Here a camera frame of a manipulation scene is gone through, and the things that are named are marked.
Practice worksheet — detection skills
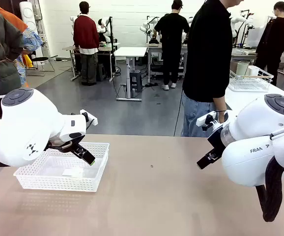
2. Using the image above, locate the white standing desk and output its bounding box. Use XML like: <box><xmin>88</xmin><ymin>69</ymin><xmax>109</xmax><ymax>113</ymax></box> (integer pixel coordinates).
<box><xmin>114</xmin><ymin>46</ymin><xmax>149</xmax><ymax>102</ymax></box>

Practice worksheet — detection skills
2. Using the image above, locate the person in orange jacket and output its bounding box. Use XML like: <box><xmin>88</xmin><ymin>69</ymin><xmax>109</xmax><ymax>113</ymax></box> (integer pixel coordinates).
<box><xmin>0</xmin><ymin>1</ymin><xmax>29</xmax><ymax>88</ymax></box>

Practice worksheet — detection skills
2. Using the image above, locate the white equipment box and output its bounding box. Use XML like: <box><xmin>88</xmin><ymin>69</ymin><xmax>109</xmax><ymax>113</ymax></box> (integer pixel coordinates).
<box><xmin>245</xmin><ymin>26</ymin><xmax>265</xmax><ymax>48</ymax></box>

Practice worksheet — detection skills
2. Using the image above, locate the white wire dish rack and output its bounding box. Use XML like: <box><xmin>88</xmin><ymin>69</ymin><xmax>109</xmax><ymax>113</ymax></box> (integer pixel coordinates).
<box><xmin>229</xmin><ymin>65</ymin><xmax>275</xmax><ymax>93</ymax></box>

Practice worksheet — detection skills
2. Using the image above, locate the person in red sweater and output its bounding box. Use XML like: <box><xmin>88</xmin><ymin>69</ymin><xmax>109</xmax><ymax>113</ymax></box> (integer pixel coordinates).
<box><xmin>73</xmin><ymin>1</ymin><xmax>100</xmax><ymax>86</ymax></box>

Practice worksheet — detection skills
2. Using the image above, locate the grey metal rack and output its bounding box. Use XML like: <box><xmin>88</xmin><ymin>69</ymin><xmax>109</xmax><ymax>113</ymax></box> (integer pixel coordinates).
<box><xmin>33</xmin><ymin>0</ymin><xmax>51</xmax><ymax>59</ymax></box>

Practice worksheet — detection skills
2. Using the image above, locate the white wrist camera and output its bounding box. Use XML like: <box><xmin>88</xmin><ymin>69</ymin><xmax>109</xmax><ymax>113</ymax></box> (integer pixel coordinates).
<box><xmin>80</xmin><ymin>109</ymin><xmax>98</xmax><ymax>126</ymax></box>
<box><xmin>196</xmin><ymin>110</ymin><xmax>218</xmax><ymax>131</ymax></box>

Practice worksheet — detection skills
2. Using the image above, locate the person's right hand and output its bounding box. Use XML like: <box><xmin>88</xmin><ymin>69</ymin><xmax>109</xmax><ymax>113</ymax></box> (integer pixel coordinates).
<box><xmin>217</xmin><ymin>111</ymin><xmax>229</xmax><ymax>123</ymax></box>

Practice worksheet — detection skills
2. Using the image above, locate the grey plastic stool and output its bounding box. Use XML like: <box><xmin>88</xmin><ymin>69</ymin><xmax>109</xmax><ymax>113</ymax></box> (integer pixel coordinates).
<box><xmin>129</xmin><ymin>69</ymin><xmax>143</xmax><ymax>93</ymax></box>

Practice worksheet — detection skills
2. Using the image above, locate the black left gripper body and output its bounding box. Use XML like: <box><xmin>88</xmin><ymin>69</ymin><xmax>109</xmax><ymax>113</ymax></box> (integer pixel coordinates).
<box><xmin>45</xmin><ymin>134</ymin><xmax>85</xmax><ymax>153</ymax></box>

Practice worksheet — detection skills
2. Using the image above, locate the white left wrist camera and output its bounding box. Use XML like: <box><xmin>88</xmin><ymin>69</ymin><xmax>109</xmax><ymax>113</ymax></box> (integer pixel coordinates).
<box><xmin>80</xmin><ymin>109</ymin><xmax>98</xmax><ymax>126</ymax></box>

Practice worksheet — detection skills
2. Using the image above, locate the black chair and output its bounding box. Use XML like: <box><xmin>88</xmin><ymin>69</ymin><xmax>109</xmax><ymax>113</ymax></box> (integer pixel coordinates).
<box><xmin>26</xmin><ymin>55</ymin><xmax>58</xmax><ymax>77</ymax></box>

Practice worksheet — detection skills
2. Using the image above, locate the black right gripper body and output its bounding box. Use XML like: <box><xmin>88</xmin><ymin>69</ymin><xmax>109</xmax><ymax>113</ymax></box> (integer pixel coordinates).
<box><xmin>207</xmin><ymin>125</ymin><xmax>227</xmax><ymax>154</ymax></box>

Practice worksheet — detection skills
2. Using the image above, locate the black stool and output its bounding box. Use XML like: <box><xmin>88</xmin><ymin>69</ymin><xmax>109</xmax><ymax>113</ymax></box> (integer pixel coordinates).
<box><xmin>97</xmin><ymin>63</ymin><xmax>107</xmax><ymax>82</ymax></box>

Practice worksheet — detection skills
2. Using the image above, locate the grey background table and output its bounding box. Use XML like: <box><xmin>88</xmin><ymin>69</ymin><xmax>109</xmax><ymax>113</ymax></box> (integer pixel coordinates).
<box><xmin>230</xmin><ymin>46</ymin><xmax>258</xmax><ymax>61</ymax></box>

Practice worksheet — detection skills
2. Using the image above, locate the person in black with cap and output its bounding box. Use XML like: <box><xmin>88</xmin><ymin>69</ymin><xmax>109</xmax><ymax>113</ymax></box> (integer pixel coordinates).
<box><xmin>153</xmin><ymin>0</ymin><xmax>190</xmax><ymax>91</ymax></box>

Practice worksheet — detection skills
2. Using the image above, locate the white perforated plastic basket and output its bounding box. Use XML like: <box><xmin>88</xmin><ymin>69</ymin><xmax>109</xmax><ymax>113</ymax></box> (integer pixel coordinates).
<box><xmin>13</xmin><ymin>142</ymin><xmax>110</xmax><ymax>193</ymax></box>

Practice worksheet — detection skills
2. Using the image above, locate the blue patterned garment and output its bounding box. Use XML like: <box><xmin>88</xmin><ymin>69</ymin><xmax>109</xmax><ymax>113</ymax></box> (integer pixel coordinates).
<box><xmin>15</xmin><ymin>27</ymin><xmax>44</xmax><ymax>86</ymax></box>

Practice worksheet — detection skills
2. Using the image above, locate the person in black sweater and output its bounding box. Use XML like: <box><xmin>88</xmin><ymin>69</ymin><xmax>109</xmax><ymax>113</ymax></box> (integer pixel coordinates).
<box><xmin>181</xmin><ymin>0</ymin><xmax>246</xmax><ymax>138</ymax></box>

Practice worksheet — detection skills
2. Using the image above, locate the grey work table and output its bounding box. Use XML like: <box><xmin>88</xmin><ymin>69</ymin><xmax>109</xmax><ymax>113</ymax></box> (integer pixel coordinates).
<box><xmin>145</xmin><ymin>43</ymin><xmax>189</xmax><ymax>83</ymax></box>

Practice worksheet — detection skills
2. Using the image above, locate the white side table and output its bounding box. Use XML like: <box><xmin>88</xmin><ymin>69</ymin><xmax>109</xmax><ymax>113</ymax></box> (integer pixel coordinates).
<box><xmin>224</xmin><ymin>64</ymin><xmax>284</xmax><ymax>116</ymax></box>

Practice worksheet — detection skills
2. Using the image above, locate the white tower fan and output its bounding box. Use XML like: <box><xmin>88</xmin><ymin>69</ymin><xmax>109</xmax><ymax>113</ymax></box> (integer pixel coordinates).
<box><xmin>19</xmin><ymin>1</ymin><xmax>44</xmax><ymax>59</ymax></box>

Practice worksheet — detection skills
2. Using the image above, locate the white plastic cup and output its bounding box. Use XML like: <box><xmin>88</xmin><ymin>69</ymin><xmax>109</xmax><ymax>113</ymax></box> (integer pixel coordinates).
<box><xmin>245</xmin><ymin>65</ymin><xmax>259</xmax><ymax>77</ymax></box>

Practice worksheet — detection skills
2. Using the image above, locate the person's right forearm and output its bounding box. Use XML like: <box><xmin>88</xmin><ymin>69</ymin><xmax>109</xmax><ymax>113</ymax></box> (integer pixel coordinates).
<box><xmin>212</xmin><ymin>96</ymin><xmax>227</xmax><ymax>112</ymax></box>

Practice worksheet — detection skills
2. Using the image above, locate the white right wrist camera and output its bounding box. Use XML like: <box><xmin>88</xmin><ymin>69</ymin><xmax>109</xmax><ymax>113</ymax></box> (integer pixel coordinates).
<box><xmin>196</xmin><ymin>110</ymin><xmax>218</xmax><ymax>131</ymax></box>

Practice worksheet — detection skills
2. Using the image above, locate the wooden top work table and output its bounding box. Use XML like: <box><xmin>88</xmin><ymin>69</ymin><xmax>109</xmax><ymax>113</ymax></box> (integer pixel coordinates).
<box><xmin>62</xmin><ymin>42</ymin><xmax>121</xmax><ymax>82</ymax></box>

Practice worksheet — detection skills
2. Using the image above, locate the person in dark green jacket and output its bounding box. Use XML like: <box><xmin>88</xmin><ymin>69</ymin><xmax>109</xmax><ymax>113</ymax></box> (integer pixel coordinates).
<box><xmin>0</xmin><ymin>0</ymin><xmax>26</xmax><ymax>118</ymax></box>

